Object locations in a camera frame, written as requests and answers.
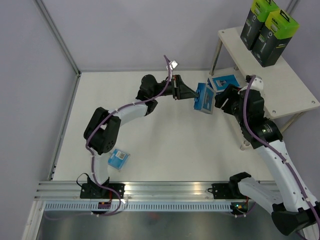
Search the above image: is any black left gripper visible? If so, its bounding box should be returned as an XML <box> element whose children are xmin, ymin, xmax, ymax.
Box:
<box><xmin>151</xmin><ymin>74</ymin><xmax>199</xmax><ymax>100</ymax></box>

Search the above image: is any blue Harry's razor box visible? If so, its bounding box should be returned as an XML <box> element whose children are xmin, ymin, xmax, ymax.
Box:
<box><xmin>207</xmin><ymin>74</ymin><xmax>240</xmax><ymax>93</ymax></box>
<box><xmin>193</xmin><ymin>82</ymin><xmax>215</xmax><ymax>115</ymax></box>

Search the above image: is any green black Gillette box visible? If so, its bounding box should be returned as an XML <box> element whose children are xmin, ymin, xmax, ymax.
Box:
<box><xmin>251</xmin><ymin>9</ymin><xmax>300</xmax><ymax>67</ymax></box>
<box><xmin>240</xmin><ymin>0</ymin><xmax>279</xmax><ymax>51</ymax></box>

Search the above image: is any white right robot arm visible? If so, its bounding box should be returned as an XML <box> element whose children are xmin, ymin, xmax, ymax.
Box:
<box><xmin>215</xmin><ymin>84</ymin><xmax>320</xmax><ymax>236</ymax></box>

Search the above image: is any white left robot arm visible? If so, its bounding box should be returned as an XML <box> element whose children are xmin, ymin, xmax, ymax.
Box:
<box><xmin>83</xmin><ymin>74</ymin><xmax>200</xmax><ymax>198</ymax></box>

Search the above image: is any white two-tier shelf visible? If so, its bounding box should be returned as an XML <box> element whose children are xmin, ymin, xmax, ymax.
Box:
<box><xmin>207</xmin><ymin>26</ymin><xmax>320</xmax><ymax>151</ymax></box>

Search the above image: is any clear blue razor blister pack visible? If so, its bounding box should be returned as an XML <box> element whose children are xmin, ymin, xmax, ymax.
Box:
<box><xmin>107</xmin><ymin>148</ymin><xmax>131</xmax><ymax>171</ymax></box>

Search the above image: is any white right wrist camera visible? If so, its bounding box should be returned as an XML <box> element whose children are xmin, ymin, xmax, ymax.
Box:
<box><xmin>242</xmin><ymin>75</ymin><xmax>265</xmax><ymax>96</ymax></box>

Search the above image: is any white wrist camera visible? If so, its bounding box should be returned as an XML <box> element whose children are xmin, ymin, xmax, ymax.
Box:
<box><xmin>168</xmin><ymin>60</ymin><xmax>178</xmax><ymax>71</ymax></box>
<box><xmin>242</xmin><ymin>75</ymin><xmax>265</xmax><ymax>96</ymax></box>

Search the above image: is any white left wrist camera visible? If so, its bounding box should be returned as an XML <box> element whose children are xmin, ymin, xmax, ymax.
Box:
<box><xmin>168</xmin><ymin>60</ymin><xmax>178</xmax><ymax>71</ymax></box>

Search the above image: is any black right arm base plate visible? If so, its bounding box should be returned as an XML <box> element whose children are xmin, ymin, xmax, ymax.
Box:
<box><xmin>206</xmin><ymin>182</ymin><xmax>256</xmax><ymax>200</ymax></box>

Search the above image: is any right aluminium frame post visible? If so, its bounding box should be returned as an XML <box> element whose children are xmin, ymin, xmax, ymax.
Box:
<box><xmin>285</xmin><ymin>0</ymin><xmax>300</xmax><ymax>15</ymax></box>

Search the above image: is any aluminium frame post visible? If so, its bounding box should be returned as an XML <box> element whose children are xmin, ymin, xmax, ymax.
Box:
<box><xmin>34</xmin><ymin>0</ymin><xmax>81</xmax><ymax>77</ymax></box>
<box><xmin>285</xmin><ymin>0</ymin><xmax>300</xmax><ymax>15</ymax></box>

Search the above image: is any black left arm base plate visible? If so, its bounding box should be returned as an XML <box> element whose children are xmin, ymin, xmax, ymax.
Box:
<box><xmin>79</xmin><ymin>183</ymin><xmax>125</xmax><ymax>200</ymax></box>

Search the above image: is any left aluminium frame post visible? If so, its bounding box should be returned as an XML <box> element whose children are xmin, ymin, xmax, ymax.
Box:
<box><xmin>34</xmin><ymin>0</ymin><xmax>81</xmax><ymax>77</ymax></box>

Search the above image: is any aluminium front rail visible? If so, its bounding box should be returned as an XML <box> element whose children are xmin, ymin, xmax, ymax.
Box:
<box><xmin>34</xmin><ymin>181</ymin><xmax>218</xmax><ymax>202</ymax></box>

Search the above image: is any white slotted cable duct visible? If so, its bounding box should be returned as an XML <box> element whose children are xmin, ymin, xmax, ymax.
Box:
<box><xmin>44</xmin><ymin>201</ymin><xmax>232</xmax><ymax>212</ymax></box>

